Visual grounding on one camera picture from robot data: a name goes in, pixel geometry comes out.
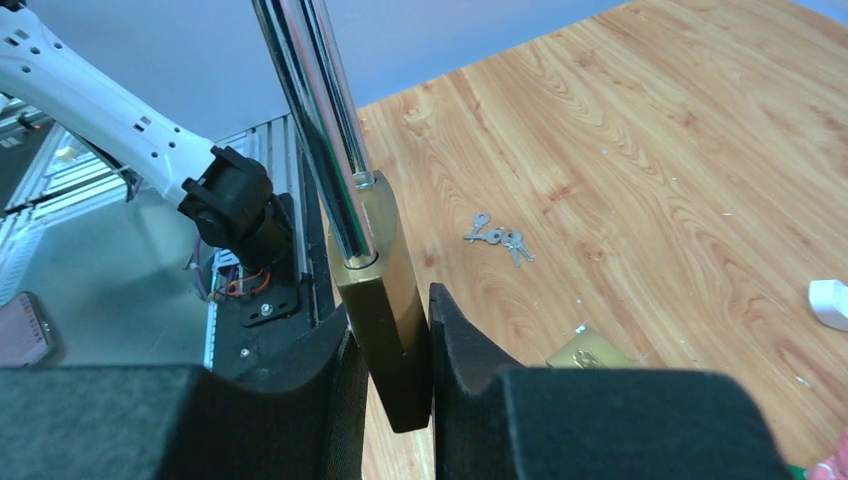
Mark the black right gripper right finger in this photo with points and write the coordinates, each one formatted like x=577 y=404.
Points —
x=495 y=418

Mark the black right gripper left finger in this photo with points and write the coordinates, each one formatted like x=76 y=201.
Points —
x=298 y=414

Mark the small brass padlock with key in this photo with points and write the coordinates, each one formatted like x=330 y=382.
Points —
x=367 y=249

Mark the small key bunch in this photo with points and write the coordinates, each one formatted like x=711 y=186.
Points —
x=513 y=240
x=479 y=233

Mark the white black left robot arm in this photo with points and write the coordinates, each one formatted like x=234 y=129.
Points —
x=228 y=196

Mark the small loose key bunch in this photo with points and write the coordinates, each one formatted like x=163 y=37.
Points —
x=513 y=240

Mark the black smartphone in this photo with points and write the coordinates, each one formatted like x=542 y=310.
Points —
x=26 y=335

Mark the pink printed shirt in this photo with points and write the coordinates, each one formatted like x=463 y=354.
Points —
x=835 y=466

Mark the metal clothes rack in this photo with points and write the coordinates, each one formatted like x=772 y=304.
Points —
x=828 y=302

